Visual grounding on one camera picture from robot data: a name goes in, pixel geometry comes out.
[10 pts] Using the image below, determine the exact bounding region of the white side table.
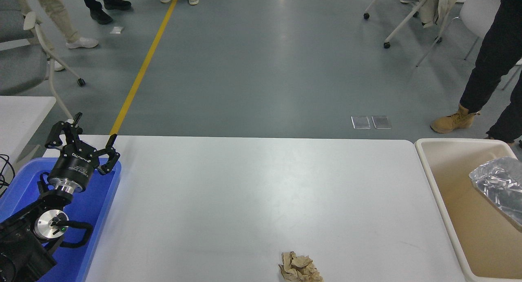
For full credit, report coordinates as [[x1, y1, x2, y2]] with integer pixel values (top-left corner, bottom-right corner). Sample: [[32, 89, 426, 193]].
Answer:
[[0, 95, 57, 164]]

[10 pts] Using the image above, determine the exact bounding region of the crumpled tan paper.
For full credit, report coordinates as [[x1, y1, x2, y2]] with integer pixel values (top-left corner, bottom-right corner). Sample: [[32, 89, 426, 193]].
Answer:
[[279, 251, 324, 282]]

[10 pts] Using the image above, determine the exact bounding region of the white wheeled chair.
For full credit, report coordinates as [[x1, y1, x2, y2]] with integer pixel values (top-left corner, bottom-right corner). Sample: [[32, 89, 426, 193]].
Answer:
[[363, 0, 443, 49]]

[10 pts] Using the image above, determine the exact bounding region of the black cable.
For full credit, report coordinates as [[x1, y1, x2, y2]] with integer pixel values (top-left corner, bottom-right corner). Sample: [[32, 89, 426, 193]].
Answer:
[[0, 153, 16, 197]]

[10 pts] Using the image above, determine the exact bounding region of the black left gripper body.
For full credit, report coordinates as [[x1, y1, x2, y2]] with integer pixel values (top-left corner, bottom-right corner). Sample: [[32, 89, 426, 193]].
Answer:
[[48, 149, 100, 192]]

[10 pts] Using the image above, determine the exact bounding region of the large pale plastic bin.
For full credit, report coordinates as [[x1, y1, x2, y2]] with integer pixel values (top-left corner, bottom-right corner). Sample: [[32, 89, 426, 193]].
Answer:
[[414, 138, 522, 282]]

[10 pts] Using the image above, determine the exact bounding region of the white shell chair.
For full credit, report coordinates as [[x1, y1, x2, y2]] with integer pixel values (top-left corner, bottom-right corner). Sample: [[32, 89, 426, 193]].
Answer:
[[416, 0, 510, 67]]

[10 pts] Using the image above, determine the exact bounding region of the grey office chair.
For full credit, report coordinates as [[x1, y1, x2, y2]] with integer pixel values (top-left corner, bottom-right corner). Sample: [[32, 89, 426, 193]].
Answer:
[[0, 0, 86, 121]]

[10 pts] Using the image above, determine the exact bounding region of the silver foil tray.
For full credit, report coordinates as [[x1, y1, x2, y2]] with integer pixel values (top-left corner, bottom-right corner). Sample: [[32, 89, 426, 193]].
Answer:
[[469, 157, 522, 233]]

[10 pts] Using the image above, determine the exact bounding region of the beige coat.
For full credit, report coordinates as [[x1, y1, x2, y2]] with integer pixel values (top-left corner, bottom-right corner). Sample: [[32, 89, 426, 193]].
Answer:
[[416, 0, 459, 28]]

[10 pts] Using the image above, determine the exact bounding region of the yellow floor tape line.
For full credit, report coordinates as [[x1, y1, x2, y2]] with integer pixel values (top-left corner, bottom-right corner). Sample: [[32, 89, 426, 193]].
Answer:
[[109, 0, 182, 136]]

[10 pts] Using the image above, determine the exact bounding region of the blue plastic tray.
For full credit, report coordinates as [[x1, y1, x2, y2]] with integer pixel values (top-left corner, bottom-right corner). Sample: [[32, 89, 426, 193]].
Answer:
[[0, 158, 122, 282]]

